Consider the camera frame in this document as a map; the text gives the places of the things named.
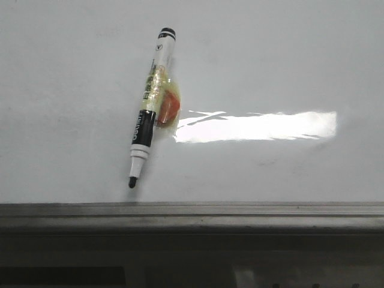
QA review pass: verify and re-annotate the black white whiteboard marker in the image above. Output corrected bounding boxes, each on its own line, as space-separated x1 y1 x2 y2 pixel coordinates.
128 27 176 188

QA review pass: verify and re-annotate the white whiteboard with metal frame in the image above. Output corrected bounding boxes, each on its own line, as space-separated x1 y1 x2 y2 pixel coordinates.
1 1 383 235

